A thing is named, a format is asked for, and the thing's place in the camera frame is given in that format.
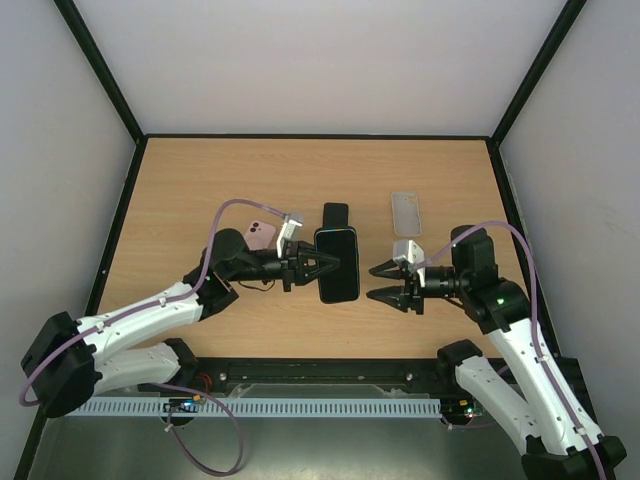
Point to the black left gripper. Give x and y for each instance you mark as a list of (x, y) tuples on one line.
[(294, 266)]

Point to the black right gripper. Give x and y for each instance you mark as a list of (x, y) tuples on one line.
[(412, 286)]

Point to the black phone from white case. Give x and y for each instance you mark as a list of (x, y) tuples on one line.
[(335, 215)]

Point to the white phone case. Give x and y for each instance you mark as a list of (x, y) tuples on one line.
[(406, 214)]

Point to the pink cased phone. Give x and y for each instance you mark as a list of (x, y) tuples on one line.
[(259, 235)]

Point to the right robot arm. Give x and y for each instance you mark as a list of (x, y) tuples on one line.
[(553, 432)]

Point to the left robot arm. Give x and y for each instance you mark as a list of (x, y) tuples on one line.
[(71, 360)]

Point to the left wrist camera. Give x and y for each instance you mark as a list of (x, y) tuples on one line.
[(291, 222)]

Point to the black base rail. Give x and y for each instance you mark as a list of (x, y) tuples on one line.
[(415, 376)]

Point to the black enclosure frame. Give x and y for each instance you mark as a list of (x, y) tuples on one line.
[(120, 100)]

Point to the white slotted cable duct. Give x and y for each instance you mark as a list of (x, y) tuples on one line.
[(261, 408)]

